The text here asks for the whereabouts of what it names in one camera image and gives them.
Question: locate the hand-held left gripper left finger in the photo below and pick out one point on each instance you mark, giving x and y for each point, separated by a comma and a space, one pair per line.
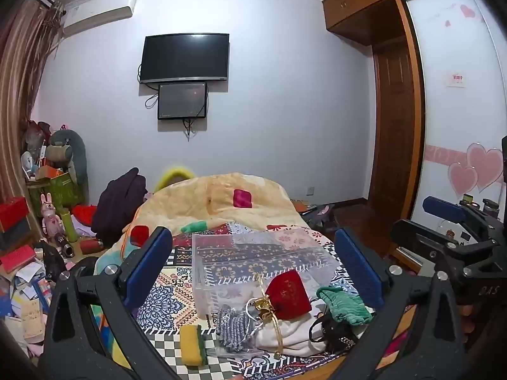
152, 254

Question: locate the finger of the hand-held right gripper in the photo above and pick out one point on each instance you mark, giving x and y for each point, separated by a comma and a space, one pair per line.
420, 237
443, 208

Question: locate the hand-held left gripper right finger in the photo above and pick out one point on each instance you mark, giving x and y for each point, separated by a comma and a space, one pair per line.
356, 262

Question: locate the green knitted cloth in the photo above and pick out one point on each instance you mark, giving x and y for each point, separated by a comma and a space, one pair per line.
344, 304

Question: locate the black lace fabric piece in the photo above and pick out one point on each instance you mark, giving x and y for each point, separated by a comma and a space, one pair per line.
336, 332

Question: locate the red velvet pouch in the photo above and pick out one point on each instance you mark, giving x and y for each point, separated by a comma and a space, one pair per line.
289, 295

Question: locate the clear plastic storage bin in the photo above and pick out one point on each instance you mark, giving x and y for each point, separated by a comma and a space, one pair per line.
237, 257

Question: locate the yellow green sponge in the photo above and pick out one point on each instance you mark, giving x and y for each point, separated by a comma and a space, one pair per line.
191, 344

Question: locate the gold ribbon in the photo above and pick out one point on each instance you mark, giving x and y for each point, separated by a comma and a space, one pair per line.
263, 304

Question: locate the silver mesh bag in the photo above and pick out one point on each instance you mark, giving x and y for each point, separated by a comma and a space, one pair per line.
233, 328

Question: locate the patterned colourful bedsheet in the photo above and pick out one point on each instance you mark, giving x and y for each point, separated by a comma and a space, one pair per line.
170, 297

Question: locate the dark purple jacket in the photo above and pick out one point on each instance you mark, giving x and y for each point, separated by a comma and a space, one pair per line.
119, 202

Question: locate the dark patterned floor bag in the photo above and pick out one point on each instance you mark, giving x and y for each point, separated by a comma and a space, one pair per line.
317, 213

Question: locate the yellow patchwork quilt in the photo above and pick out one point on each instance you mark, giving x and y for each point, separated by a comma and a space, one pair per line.
206, 202

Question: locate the red cloth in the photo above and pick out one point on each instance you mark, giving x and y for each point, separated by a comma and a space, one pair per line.
83, 213

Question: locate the white heart-print sliding door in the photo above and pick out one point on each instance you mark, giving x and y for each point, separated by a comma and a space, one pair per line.
455, 126

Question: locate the green bottle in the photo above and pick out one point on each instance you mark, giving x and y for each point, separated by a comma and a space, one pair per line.
70, 225

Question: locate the black cylinder flashlight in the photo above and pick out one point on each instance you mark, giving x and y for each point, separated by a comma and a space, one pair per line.
64, 244

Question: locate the brown wooden door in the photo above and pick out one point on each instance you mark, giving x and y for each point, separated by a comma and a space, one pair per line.
392, 126

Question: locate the black plastic bag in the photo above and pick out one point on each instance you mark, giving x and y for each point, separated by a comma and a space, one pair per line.
53, 261

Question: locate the pink bunny figure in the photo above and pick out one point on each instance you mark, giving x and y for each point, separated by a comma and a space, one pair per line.
50, 217

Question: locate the green gift box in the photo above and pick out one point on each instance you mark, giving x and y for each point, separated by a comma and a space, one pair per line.
59, 192

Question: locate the grey plush toy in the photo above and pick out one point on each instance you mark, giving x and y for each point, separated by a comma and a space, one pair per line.
75, 154

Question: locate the white paper label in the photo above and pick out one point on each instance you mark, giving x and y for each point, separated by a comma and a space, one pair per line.
455, 80

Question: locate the red book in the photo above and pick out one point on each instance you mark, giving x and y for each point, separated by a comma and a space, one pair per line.
18, 257

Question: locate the pile of papers and books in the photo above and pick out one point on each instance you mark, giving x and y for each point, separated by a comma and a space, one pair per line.
23, 304

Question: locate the red box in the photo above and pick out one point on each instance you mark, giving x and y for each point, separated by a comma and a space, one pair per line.
14, 215

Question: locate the small white fan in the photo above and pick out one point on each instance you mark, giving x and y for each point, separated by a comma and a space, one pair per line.
27, 162

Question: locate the striped brown curtain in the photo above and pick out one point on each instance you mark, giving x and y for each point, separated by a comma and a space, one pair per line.
19, 87

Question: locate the wooden overhead cabinet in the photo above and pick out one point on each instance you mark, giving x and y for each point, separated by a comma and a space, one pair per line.
364, 4

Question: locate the white air conditioner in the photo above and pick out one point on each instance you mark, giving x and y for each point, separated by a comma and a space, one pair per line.
97, 16

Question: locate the small black wall monitor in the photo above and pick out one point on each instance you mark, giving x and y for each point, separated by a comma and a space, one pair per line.
182, 101

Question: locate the black wall television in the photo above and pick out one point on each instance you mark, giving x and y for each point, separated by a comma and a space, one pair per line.
185, 57

